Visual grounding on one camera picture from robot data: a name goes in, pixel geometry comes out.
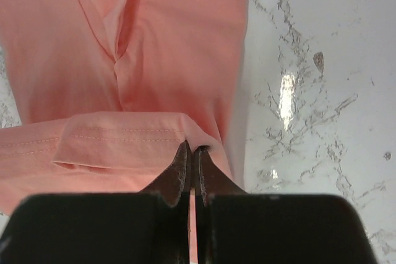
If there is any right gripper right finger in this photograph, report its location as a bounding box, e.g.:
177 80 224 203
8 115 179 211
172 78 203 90
193 147 377 263

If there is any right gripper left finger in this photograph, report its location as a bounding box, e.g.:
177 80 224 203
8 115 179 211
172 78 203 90
6 142 191 263

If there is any pink t shirt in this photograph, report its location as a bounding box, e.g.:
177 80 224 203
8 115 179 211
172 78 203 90
1 0 248 263

